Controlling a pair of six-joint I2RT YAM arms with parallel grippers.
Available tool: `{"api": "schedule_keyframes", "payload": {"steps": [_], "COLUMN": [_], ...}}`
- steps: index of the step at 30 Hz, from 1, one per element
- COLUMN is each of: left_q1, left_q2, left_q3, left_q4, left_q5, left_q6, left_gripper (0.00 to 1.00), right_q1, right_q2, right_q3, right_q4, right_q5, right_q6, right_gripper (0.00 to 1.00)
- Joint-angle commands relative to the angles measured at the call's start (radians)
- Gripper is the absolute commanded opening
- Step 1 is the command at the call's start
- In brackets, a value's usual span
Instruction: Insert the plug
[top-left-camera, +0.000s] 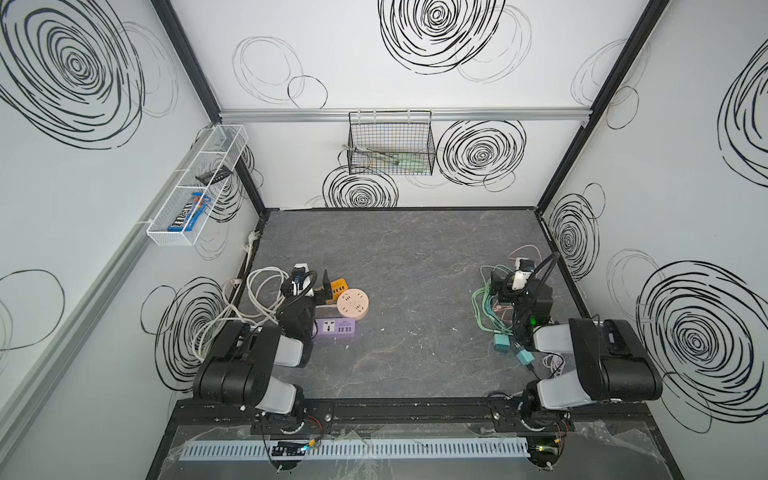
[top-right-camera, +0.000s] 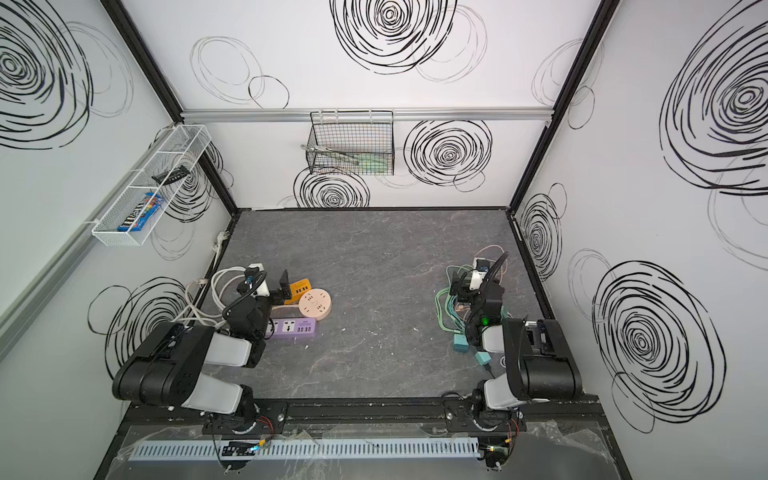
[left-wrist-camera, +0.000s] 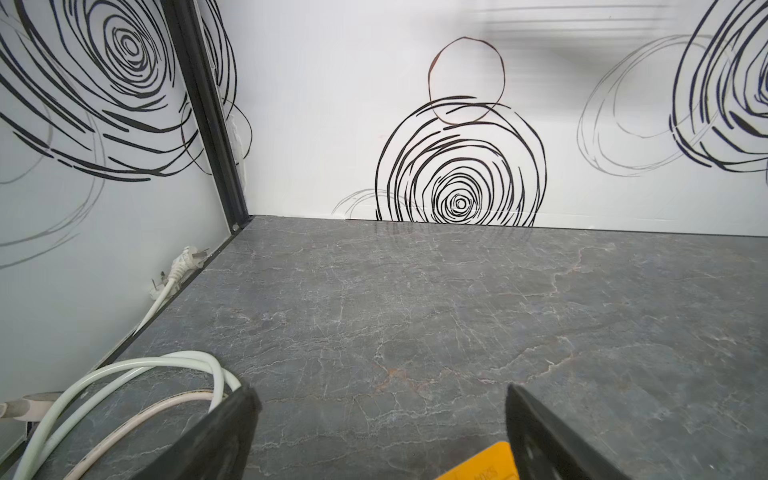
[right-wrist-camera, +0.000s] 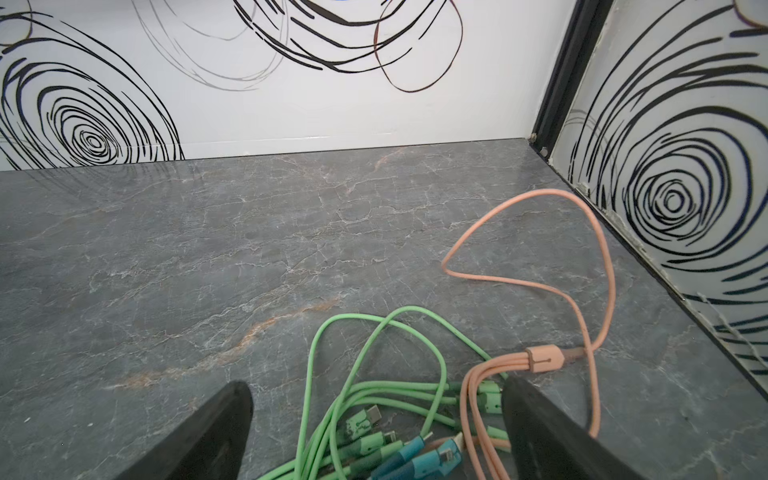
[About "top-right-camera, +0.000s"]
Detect blue candy pack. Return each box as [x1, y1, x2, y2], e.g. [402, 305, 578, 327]
[117, 192, 165, 232]

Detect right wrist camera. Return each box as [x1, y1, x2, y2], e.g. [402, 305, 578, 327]
[469, 257, 494, 291]

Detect white slotted cable duct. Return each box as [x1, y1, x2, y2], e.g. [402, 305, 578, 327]
[128, 437, 481, 462]

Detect round pink power strip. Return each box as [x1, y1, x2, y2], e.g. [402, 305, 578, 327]
[298, 288, 332, 322]

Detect white power cords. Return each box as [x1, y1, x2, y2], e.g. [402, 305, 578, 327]
[173, 230, 253, 328]

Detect white wire shelf basket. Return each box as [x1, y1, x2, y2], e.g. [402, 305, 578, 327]
[91, 124, 211, 247]

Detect aluminium wall rail left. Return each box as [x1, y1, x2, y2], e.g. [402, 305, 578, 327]
[1, 123, 180, 361]

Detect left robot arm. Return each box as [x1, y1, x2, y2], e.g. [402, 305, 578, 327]
[112, 263, 292, 435]

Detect black wire basket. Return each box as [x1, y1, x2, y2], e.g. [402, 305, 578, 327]
[303, 118, 395, 175]

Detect aluminium wall rail back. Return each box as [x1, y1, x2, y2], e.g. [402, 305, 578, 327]
[181, 106, 554, 123]

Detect purple power strip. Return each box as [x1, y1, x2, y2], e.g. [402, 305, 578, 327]
[268, 317, 317, 339]

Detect metal tongs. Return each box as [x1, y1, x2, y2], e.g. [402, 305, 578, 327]
[300, 144, 360, 165]

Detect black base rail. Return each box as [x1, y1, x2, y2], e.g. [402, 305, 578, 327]
[117, 393, 609, 437]

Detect orange power strip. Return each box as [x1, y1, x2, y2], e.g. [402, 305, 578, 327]
[284, 278, 312, 305]

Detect aluminium wall rail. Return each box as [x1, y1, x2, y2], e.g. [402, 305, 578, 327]
[1, 123, 180, 361]
[181, 106, 554, 123]

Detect green cable bundle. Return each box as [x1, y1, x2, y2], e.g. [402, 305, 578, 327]
[434, 267, 481, 332]

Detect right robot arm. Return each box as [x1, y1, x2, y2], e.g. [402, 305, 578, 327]
[449, 274, 584, 430]

